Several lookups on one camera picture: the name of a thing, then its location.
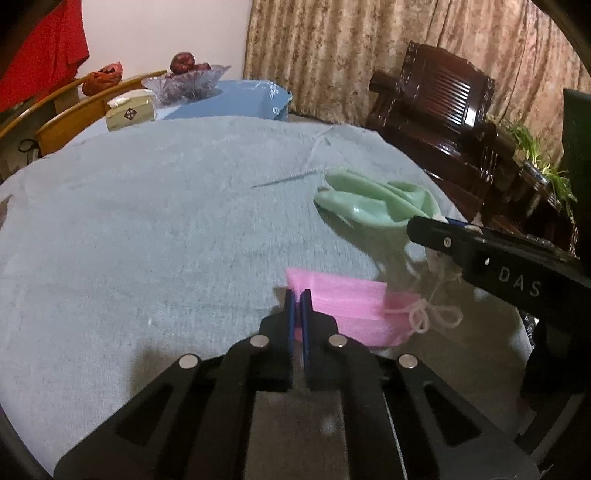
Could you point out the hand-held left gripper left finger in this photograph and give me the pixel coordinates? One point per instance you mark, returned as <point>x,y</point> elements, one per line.
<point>290,318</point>

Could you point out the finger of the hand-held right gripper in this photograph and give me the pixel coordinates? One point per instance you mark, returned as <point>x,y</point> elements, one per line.
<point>508,241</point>
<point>438,237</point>

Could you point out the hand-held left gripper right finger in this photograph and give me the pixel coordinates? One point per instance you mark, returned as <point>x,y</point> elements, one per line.
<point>305,323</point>

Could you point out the pink face mask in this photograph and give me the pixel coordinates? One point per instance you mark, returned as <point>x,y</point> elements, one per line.
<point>351,304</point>

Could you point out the green face mask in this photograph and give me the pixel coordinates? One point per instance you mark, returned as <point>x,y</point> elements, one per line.
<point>369,198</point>

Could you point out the dark wooden side table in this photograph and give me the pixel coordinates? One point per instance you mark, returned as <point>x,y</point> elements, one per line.
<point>508,203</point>

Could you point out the green potted plant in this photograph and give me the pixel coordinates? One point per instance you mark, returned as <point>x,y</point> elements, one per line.
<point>531,143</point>

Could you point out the thin grey stick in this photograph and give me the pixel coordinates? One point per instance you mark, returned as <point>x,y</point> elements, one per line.
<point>286,179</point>

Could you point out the dark wooden armchair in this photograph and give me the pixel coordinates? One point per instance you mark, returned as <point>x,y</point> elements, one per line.
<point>438,92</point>

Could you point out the grey table blanket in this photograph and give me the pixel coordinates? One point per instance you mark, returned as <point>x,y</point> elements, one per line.
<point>138,230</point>

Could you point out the beige patterned curtain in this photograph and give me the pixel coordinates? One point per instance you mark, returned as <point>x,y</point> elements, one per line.
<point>323,46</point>

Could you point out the glass fruit bowl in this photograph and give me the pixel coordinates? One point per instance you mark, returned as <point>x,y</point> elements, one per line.
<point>184,85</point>

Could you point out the cream tissue box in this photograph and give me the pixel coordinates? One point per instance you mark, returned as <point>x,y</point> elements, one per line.
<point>131,113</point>

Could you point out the dark red fruits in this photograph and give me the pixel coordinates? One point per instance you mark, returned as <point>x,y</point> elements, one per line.
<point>182,62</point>

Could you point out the red mesh bag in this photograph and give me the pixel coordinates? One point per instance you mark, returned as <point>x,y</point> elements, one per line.
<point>101,78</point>

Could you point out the red cloth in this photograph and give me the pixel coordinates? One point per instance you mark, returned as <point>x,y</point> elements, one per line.
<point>41,46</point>

